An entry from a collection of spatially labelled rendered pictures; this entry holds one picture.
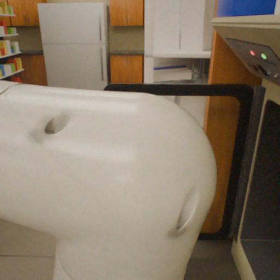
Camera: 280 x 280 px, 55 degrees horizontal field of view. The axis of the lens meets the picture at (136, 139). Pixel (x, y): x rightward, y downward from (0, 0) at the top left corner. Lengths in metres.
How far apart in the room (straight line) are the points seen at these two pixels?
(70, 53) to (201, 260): 4.84
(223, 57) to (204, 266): 0.50
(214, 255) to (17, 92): 0.70
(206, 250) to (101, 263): 0.66
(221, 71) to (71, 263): 0.53
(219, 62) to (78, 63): 4.76
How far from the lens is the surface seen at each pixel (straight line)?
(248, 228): 0.73
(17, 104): 0.17
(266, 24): 0.32
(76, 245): 0.17
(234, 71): 0.64
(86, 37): 5.23
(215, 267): 0.78
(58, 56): 5.39
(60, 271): 0.21
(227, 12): 0.49
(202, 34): 1.53
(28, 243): 2.30
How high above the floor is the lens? 1.50
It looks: 23 degrees down
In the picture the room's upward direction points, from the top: straight up
